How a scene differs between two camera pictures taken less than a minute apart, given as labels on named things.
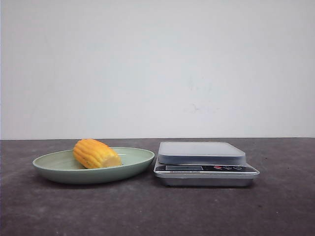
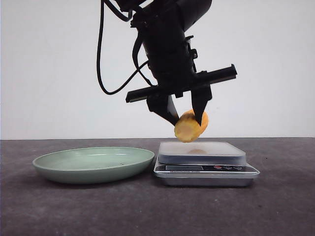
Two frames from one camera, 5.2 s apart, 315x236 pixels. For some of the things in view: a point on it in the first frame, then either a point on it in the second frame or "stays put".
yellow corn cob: x=93 y=154 → x=188 y=128
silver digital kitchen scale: x=203 y=163 stays put
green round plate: x=62 y=166 stays put
